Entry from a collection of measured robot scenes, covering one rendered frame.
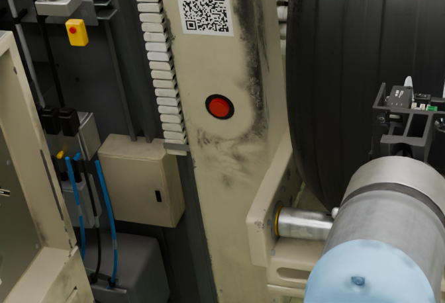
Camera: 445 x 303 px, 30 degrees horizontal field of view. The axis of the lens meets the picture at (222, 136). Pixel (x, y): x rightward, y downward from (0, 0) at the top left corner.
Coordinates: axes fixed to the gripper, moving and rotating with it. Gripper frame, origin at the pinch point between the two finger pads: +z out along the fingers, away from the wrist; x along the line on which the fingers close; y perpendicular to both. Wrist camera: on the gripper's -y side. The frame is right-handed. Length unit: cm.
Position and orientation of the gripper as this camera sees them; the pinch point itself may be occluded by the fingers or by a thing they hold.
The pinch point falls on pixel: (429, 110)
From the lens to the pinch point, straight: 90.0
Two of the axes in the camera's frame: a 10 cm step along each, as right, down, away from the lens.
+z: 3.3, -4.9, 8.1
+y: -0.8, -8.7, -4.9
